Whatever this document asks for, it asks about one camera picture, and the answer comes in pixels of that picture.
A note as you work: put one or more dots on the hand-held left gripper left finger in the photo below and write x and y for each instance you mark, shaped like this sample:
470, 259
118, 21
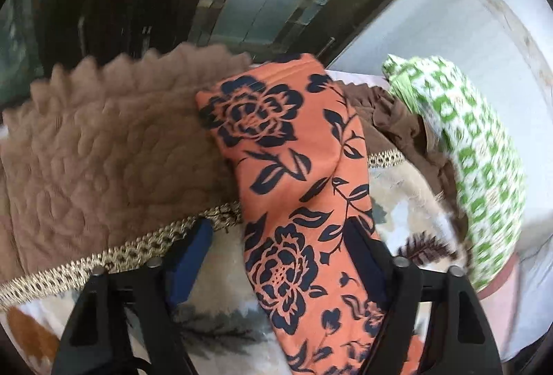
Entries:
191, 260

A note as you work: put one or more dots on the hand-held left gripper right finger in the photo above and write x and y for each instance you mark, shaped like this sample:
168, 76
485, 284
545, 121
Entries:
363, 256

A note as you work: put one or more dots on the orange floral cloth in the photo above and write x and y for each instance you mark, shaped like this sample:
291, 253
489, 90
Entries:
276, 141

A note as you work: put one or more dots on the leaf print bedsheet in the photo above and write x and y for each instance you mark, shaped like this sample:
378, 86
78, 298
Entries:
229, 271

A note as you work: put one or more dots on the brown quilted blanket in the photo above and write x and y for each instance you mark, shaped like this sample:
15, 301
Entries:
108, 167

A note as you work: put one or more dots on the dark brown cloth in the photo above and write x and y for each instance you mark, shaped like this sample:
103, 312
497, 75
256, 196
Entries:
397, 115

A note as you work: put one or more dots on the green white patterned pillow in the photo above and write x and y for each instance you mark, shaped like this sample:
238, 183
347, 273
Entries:
475, 141

